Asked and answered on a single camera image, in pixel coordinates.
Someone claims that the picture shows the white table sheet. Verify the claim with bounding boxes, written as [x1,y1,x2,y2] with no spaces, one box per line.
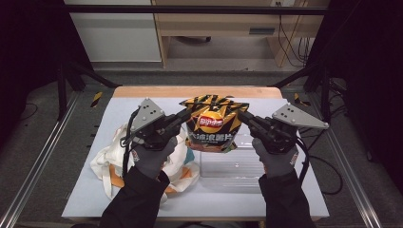
[61,96,331,219]

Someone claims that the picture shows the black curtain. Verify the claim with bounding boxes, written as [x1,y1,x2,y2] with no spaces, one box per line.
[0,0,93,145]
[306,0,403,186]

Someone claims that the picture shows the black metal stand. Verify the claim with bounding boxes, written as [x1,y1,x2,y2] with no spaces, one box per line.
[56,61,123,122]
[272,63,333,124]

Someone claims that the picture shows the wooden desk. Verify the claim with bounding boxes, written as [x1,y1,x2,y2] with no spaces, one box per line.
[151,0,331,68]

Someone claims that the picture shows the clear plastic container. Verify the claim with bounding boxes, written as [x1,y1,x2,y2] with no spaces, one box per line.
[199,132,270,194]

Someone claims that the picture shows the person's right hand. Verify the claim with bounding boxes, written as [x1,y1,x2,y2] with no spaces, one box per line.
[252,137,299,180]

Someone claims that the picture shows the person's left hand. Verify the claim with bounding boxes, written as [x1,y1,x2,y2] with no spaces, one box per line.
[132,136,179,181]

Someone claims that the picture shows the black horizontal frame bar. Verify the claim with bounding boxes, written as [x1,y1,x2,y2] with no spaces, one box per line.
[63,4,329,15]

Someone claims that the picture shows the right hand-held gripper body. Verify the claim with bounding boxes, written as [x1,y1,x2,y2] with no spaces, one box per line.
[255,102,330,155]

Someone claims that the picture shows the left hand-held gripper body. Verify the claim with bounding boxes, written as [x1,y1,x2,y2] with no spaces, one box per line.
[129,97,180,151]

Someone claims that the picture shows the black yellow chips bag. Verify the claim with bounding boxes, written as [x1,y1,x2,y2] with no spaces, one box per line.
[179,94,250,154]

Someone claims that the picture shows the black desk cables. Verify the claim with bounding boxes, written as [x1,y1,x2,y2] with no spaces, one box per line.
[276,1,314,68]

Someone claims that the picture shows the white tote bag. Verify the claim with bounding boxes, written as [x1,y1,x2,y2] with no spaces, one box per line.
[89,123,202,203]

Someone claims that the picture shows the yellow black hazard tape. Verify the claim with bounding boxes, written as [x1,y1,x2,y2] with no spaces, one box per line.
[90,91,105,108]
[293,92,312,107]

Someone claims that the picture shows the metal floor rail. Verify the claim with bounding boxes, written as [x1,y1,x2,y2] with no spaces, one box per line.
[0,91,81,228]
[308,93,385,228]

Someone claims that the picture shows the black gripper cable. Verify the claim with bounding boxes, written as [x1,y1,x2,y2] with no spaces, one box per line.
[120,108,141,179]
[295,136,345,196]

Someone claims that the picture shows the white cabinet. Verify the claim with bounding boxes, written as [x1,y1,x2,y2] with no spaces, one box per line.
[63,0,163,64]

